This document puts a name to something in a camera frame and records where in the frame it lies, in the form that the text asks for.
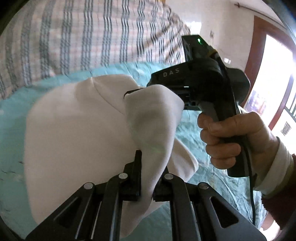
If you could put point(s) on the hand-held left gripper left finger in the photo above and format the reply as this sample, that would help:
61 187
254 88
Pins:
137 177

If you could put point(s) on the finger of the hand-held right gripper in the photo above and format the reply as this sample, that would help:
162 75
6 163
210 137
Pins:
129 93

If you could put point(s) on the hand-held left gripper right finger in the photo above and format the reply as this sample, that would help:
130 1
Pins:
163 192

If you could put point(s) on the white zip hoodie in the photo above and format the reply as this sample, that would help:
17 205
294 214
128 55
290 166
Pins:
81 139

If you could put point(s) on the person's right forearm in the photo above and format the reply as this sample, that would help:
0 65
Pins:
282 197

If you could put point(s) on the person's right hand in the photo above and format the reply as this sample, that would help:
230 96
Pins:
256 134

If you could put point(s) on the dark curtain rod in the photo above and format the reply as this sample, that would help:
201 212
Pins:
242 6

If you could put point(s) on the plaid quilt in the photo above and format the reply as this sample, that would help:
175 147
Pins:
69 34

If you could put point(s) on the teal floral bed sheet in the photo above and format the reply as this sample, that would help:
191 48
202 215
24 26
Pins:
13 139

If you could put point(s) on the brown wooden door frame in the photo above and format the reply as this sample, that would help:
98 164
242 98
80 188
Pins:
256 46

